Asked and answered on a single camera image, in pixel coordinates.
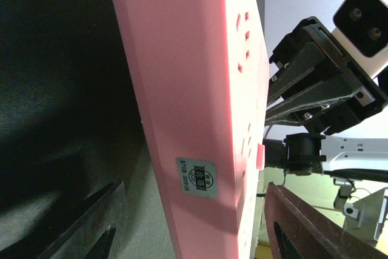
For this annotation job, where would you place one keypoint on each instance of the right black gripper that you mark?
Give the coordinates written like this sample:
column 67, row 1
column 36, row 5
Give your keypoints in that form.
column 318, row 84

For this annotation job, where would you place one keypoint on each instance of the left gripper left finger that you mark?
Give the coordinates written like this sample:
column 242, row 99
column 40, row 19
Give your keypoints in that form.
column 94, row 229

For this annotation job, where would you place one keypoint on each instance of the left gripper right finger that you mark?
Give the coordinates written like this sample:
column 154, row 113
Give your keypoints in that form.
column 296, row 230

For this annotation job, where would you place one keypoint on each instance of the pink triangular power strip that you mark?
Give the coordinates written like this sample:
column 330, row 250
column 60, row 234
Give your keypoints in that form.
column 200, row 72

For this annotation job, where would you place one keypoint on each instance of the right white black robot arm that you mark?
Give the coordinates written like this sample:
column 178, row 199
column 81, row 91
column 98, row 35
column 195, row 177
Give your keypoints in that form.
column 346, row 160

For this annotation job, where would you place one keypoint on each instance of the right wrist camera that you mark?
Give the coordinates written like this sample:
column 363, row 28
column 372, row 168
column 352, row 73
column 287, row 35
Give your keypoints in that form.
column 361, row 28

